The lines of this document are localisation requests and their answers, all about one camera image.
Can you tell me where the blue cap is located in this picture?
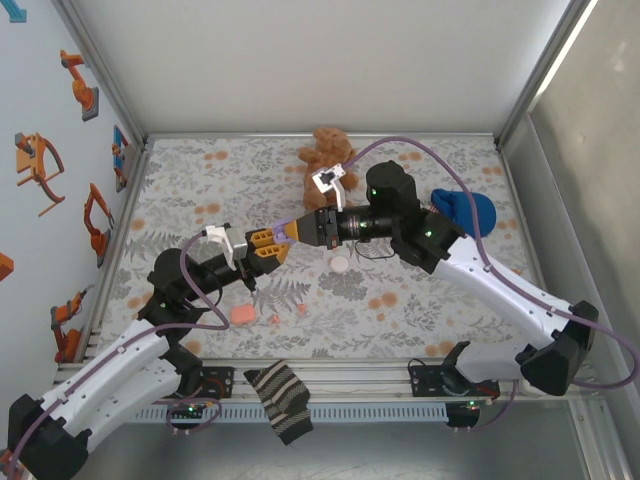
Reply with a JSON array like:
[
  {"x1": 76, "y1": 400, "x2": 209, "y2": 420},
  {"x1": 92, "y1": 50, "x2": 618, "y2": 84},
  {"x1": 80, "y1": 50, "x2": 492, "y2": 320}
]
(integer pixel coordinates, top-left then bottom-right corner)
[{"x1": 430, "y1": 188, "x2": 497, "y2": 240}]

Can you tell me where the purple earbud charging case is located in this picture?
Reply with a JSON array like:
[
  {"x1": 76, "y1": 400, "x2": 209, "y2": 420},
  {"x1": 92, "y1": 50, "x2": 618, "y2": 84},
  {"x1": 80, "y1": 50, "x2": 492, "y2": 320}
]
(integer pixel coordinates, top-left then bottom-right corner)
[{"x1": 272, "y1": 218, "x2": 302, "y2": 247}]

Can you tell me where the aluminium frame post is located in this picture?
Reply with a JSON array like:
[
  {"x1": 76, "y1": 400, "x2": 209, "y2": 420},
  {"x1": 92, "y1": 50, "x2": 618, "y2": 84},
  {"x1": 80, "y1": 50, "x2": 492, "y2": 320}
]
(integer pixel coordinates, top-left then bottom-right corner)
[
  {"x1": 492, "y1": 0, "x2": 601, "y2": 149},
  {"x1": 52, "y1": 0, "x2": 151, "y2": 146}
]

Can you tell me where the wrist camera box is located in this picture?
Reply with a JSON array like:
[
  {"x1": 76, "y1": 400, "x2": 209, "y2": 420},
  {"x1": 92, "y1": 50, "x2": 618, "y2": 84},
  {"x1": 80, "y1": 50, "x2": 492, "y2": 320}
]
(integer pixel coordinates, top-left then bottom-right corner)
[
  {"x1": 203, "y1": 223, "x2": 250, "y2": 263},
  {"x1": 309, "y1": 163, "x2": 349, "y2": 211}
]

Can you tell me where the orange robot sticker grey base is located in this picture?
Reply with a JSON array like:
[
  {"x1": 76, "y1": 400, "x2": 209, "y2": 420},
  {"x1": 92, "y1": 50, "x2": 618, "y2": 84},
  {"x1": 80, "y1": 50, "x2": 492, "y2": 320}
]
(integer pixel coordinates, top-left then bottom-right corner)
[{"x1": 59, "y1": 48, "x2": 100, "y2": 123}]

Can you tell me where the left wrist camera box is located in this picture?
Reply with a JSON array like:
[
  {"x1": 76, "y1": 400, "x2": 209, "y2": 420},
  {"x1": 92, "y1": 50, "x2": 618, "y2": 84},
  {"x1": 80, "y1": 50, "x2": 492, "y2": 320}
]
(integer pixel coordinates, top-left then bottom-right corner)
[{"x1": 203, "y1": 223, "x2": 250, "y2": 263}]

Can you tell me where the orange clamp machine sticker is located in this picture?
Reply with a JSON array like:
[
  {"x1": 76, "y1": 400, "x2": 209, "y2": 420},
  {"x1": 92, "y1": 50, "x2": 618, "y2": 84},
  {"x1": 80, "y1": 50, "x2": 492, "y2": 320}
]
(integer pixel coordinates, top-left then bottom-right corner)
[{"x1": 13, "y1": 132, "x2": 67, "y2": 218}]

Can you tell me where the blue conveyor wall sticker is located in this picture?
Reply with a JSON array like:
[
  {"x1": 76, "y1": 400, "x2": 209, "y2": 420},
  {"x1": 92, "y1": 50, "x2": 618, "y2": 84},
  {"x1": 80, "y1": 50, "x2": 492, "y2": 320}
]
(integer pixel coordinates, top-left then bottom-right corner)
[{"x1": 112, "y1": 124, "x2": 132, "y2": 194}]

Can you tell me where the thin aluminium frame rail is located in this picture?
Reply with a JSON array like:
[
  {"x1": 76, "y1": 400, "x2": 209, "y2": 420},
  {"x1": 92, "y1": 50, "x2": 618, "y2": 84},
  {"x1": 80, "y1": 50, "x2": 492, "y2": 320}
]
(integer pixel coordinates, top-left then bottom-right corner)
[
  {"x1": 144, "y1": 131, "x2": 501, "y2": 143},
  {"x1": 497, "y1": 142, "x2": 569, "y2": 361},
  {"x1": 79, "y1": 139, "x2": 154, "y2": 361}
]

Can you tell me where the floral patterned table cloth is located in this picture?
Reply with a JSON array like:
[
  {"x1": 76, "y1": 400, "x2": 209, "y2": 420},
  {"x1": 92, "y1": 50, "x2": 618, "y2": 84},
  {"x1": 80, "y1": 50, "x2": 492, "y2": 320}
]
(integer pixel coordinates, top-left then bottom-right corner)
[{"x1": 82, "y1": 135, "x2": 567, "y2": 362}]

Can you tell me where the brown teddy bear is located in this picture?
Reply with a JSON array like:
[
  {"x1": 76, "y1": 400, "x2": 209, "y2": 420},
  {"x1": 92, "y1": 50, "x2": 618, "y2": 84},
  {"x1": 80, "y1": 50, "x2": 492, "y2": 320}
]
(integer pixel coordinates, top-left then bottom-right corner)
[{"x1": 298, "y1": 127, "x2": 360, "y2": 211}]

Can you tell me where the controller board with LED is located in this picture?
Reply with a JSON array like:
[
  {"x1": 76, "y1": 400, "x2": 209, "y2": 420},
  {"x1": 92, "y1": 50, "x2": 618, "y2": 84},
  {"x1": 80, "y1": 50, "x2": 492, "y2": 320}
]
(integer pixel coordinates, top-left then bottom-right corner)
[
  {"x1": 167, "y1": 398, "x2": 222, "y2": 422},
  {"x1": 446, "y1": 398, "x2": 490, "y2": 430}
]

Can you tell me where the black beige striped sock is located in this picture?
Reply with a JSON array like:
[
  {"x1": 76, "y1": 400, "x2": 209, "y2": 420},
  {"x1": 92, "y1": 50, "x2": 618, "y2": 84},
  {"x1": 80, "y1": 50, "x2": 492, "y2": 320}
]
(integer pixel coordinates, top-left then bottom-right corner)
[{"x1": 243, "y1": 359, "x2": 315, "y2": 446}]

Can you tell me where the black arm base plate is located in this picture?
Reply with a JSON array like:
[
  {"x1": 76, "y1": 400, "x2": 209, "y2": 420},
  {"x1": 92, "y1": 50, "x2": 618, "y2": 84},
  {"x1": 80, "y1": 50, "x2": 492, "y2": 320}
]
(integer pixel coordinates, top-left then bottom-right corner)
[
  {"x1": 408, "y1": 364, "x2": 501, "y2": 400},
  {"x1": 144, "y1": 366, "x2": 235, "y2": 400}
]

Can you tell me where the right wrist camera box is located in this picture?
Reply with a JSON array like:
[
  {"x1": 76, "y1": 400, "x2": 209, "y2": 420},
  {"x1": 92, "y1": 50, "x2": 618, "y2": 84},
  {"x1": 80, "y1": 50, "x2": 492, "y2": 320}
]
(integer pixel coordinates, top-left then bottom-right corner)
[{"x1": 309, "y1": 163, "x2": 349, "y2": 211}]

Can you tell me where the white slotted cable duct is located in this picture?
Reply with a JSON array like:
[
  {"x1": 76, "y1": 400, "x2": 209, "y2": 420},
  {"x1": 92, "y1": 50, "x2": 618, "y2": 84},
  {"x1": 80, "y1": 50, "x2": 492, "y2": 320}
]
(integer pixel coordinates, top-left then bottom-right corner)
[{"x1": 134, "y1": 403, "x2": 449, "y2": 423}]

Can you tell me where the wide aluminium frame rail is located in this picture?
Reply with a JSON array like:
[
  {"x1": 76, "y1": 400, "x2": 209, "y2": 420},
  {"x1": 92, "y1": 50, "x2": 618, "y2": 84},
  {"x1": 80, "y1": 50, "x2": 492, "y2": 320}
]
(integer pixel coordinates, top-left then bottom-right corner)
[{"x1": 47, "y1": 355, "x2": 601, "y2": 405}]

